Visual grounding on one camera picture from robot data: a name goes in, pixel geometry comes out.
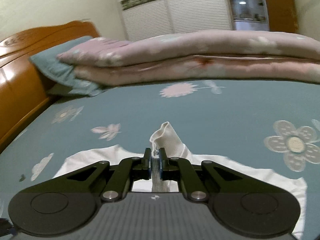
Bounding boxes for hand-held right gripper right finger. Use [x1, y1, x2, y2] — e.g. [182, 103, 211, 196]
[158, 147, 260, 202]

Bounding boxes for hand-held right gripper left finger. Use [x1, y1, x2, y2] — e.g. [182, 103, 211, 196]
[54, 148, 152, 202]

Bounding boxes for white printed sweatshirt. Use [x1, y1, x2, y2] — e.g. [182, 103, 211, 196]
[54, 121, 307, 240]

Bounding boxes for teal floral bed sheet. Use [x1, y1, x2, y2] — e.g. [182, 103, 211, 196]
[0, 79, 320, 240]

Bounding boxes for pink floral quilt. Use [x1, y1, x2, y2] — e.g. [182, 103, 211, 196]
[57, 30, 320, 88]

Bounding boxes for teal pillow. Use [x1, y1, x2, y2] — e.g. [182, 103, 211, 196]
[29, 35, 108, 98]

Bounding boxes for wooden headboard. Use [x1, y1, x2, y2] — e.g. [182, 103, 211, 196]
[0, 20, 100, 153]

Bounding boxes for white wardrobe with floral band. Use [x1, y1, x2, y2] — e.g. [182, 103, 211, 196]
[110, 0, 234, 42]

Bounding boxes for wooden door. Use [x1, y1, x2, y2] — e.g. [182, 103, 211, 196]
[261, 0, 299, 34]

